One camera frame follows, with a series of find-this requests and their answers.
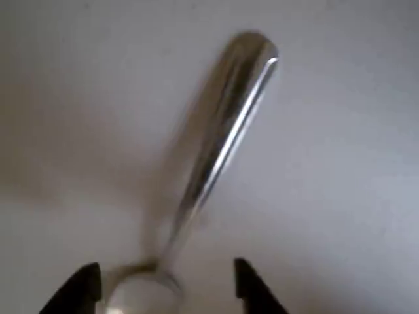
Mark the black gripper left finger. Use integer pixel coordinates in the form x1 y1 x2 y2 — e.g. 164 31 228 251
38 261 101 314

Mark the silver metal spoon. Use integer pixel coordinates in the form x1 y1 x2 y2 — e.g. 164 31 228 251
103 31 280 314

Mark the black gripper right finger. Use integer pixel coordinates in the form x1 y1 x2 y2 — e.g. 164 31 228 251
233 257 293 314

